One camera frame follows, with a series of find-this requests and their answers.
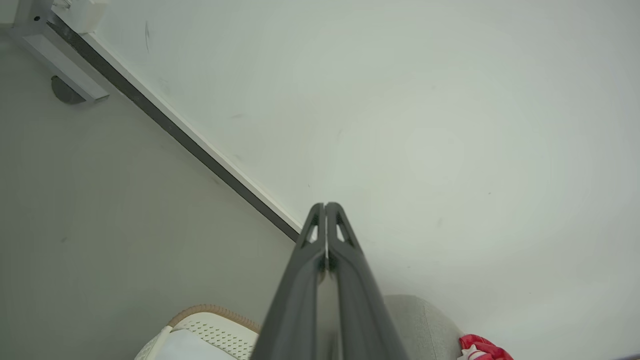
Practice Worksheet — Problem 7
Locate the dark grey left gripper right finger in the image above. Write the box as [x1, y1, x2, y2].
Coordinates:
[325, 201, 411, 360]

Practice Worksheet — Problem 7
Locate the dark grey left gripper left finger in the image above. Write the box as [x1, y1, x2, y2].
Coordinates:
[250, 202, 327, 360]

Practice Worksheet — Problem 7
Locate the red jersey with white stripes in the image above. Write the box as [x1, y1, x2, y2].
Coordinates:
[457, 333, 515, 360]

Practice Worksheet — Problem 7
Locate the white perforated laundry basket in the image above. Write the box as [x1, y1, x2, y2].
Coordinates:
[133, 303, 262, 360]

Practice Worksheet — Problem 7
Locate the grey fabric sofa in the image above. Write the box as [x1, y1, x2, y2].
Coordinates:
[382, 293, 467, 360]

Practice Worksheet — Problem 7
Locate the white and black baseboard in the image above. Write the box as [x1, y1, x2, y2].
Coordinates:
[46, 14, 304, 244]

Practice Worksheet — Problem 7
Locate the dark round floor foot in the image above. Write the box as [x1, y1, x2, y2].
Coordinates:
[50, 75, 87, 105]

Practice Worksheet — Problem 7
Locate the aluminium table leg frame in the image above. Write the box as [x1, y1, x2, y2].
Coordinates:
[21, 33, 111, 104]

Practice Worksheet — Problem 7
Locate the grey metal post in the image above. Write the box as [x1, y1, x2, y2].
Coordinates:
[12, 0, 55, 38]

